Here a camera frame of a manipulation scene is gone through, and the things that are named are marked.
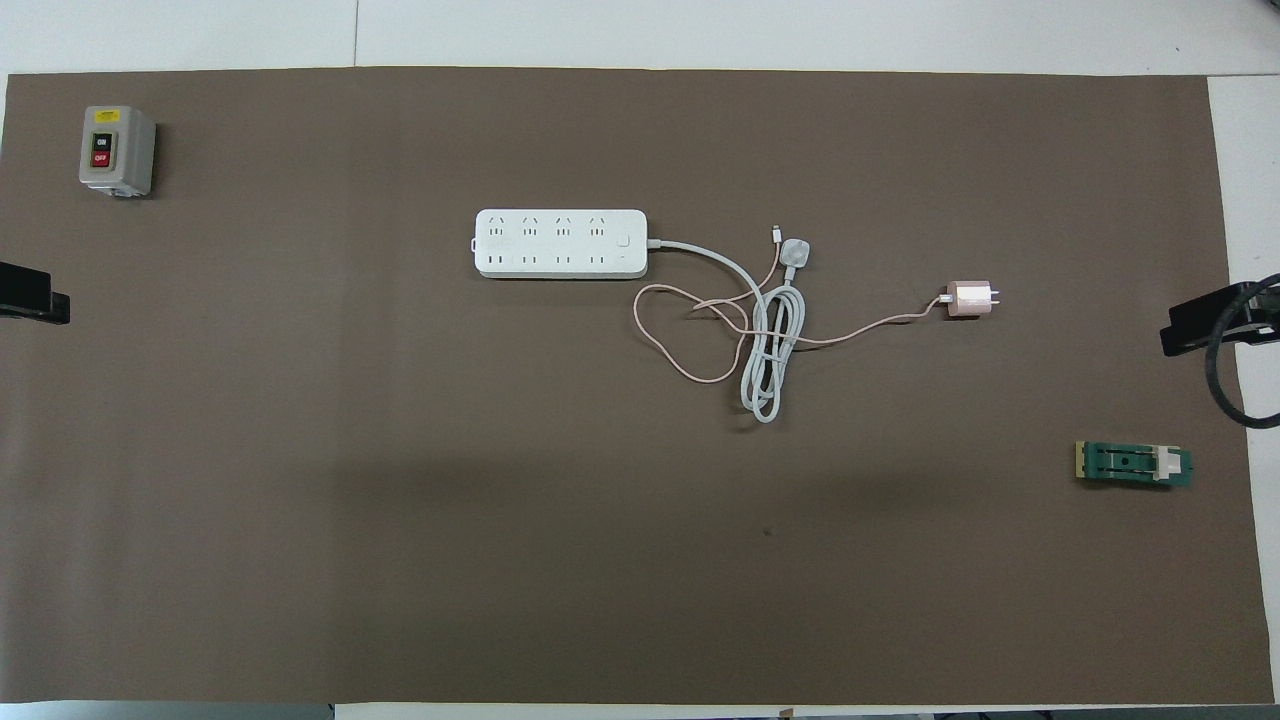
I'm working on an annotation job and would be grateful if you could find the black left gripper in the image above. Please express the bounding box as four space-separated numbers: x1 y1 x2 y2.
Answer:
0 262 72 325

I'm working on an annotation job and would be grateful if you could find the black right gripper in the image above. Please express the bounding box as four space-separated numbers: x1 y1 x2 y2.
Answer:
1160 284 1280 357

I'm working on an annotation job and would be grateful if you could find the pink usb charger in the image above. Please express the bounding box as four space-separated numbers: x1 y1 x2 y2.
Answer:
945 281 1001 320

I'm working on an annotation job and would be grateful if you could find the pink charging cable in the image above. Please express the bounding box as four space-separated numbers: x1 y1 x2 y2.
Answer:
632 226 951 385

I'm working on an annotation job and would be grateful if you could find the white power strip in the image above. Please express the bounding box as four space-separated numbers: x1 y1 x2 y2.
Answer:
474 208 649 280

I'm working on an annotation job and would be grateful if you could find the brown table mat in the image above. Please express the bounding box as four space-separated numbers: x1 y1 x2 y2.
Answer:
0 66 1276 706

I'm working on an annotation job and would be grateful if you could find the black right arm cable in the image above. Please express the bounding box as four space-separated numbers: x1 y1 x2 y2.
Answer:
1205 272 1280 431

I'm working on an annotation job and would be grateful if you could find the green knife switch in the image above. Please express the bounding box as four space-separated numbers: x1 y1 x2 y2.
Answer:
1074 440 1195 491

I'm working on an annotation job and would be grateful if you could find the grey on-off switch box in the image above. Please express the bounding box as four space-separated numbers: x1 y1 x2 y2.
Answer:
79 105 158 198

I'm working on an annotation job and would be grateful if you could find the white power cord with plug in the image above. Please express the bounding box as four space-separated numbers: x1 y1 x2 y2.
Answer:
646 236 813 425

